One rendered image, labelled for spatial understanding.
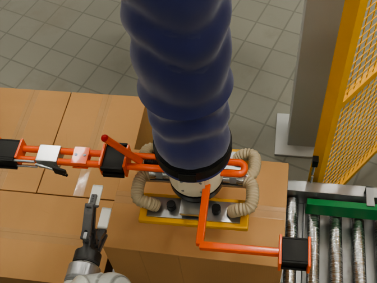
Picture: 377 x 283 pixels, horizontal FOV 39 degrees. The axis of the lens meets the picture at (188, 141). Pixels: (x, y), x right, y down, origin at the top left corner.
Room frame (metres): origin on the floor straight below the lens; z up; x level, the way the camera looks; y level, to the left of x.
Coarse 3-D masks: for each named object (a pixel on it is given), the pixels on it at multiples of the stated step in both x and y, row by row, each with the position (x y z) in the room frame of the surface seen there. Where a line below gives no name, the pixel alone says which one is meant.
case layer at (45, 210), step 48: (0, 96) 1.90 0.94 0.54; (48, 96) 1.86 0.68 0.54; (96, 96) 1.81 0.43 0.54; (48, 144) 1.55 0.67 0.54; (96, 144) 1.51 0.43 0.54; (144, 144) 1.59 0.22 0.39; (0, 192) 1.31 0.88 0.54; (48, 192) 1.28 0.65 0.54; (0, 240) 1.07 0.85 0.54; (48, 240) 1.04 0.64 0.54
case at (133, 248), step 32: (128, 192) 0.99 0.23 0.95; (160, 192) 0.97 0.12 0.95; (224, 192) 0.94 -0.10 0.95; (128, 224) 0.86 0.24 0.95; (256, 224) 0.80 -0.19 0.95; (128, 256) 0.77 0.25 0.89; (160, 256) 0.74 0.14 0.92; (192, 256) 0.71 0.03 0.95; (224, 256) 0.70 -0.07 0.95; (256, 256) 0.69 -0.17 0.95
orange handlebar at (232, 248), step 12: (24, 156) 1.00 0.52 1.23; (72, 156) 0.97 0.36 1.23; (84, 156) 0.96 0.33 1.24; (96, 156) 0.97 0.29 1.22; (144, 156) 0.94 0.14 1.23; (84, 168) 0.94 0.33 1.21; (132, 168) 0.90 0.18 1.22; (144, 168) 0.89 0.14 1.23; (156, 168) 0.89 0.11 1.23; (204, 192) 0.78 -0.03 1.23; (204, 204) 0.74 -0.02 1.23; (204, 216) 0.71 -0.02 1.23; (204, 228) 0.67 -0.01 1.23; (228, 252) 0.59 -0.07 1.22; (240, 252) 0.59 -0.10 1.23; (252, 252) 0.58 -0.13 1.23; (264, 252) 0.58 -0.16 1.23; (276, 252) 0.57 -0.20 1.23
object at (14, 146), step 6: (0, 138) 1.07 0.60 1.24; (0, 144) 1.04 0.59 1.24; (6, 144) 1.04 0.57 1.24; (12, 144) 1.04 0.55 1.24; (18, 144) 1.03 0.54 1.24; (24, 144) 1.05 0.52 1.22; (0, 150) 1.02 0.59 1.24; (6, 150) 1.02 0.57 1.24; (12, 150) 1.01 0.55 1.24; (18, 150) 1.01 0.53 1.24; (0, 156) 1.00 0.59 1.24; (6, 156) 0.99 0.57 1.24; (12, 156) 0.99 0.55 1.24; (18, 156) 1.00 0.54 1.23; (18, 162) 0.99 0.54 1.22
